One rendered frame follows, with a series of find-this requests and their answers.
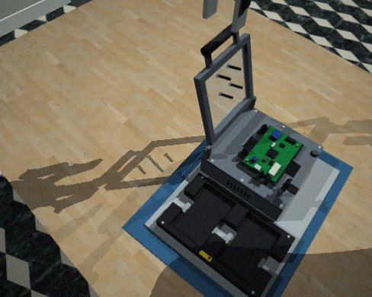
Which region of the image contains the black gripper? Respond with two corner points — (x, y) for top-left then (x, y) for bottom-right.
(203, 0), (251, 33)

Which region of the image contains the green circuit board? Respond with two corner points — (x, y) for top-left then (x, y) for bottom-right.
(242, 126), (302, 182)

